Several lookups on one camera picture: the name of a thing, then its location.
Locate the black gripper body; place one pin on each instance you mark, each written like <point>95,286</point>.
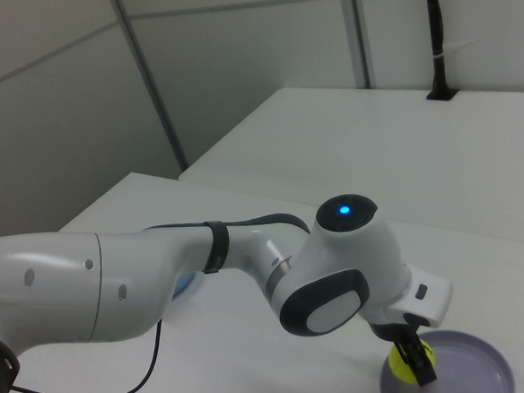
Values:
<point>386,329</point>

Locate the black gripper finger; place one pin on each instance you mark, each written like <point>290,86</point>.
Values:
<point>417,356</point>

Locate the yellow tennis ball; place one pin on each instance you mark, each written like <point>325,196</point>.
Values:
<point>397,362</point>

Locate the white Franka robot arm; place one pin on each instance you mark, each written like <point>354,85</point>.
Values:
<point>70,286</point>

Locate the purple plate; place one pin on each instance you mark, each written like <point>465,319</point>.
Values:
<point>472,366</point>

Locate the blue plate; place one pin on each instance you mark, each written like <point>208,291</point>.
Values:
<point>185,286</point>

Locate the black camera pole with base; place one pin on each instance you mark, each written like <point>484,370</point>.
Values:
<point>436,36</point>

